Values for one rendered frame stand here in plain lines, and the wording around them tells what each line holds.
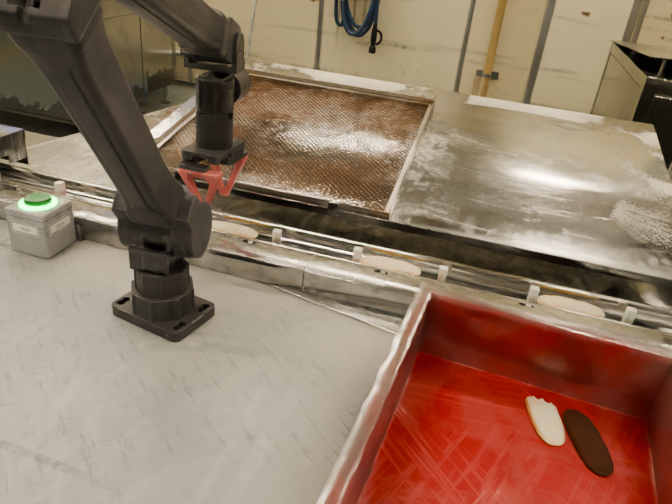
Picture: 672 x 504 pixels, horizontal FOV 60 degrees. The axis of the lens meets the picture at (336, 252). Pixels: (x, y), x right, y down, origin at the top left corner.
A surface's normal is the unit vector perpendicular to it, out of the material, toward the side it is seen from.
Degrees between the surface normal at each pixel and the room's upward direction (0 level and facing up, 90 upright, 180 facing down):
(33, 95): 90
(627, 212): 10
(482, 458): 0
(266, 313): 0
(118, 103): 92
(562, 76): 90
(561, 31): 90
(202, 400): 0
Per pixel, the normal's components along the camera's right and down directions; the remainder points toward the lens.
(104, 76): 0.97, 0.21
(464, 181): 0.05, -0.78
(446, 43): -0.27, 0.44
